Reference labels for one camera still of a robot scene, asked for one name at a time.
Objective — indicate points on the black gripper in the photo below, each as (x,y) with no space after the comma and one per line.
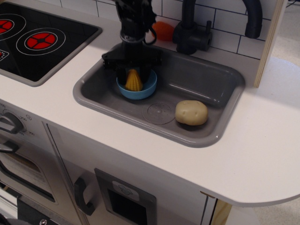
(125,55)

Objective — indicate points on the yellow toy corn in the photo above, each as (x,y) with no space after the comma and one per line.
(133,82)

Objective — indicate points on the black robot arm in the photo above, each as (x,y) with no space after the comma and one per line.
(137,34)

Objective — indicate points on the blue plastic bowl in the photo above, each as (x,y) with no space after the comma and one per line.
(148,88)

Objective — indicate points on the grey toy sink basin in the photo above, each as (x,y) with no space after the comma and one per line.
(180,77)

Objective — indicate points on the orange toy vegetable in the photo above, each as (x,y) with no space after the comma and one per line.
(164,31)

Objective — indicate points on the black toy faucet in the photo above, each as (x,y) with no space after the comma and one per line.
(190,39)

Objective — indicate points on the beige toy potato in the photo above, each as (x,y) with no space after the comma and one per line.
(191,112)

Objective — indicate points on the black toy stove top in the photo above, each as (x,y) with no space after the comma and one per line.
(35,45)

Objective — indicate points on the grey oven knob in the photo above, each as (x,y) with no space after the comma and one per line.
(10,123)

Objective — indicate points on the grey dispenser panel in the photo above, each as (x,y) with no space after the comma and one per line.
(127,201)

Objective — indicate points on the wooden side panel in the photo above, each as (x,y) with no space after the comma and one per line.
(270,39)

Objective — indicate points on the black cabinet door handle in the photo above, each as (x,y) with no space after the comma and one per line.
(80,186)

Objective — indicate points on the grey oven door handle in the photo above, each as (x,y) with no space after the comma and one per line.
(8,146)

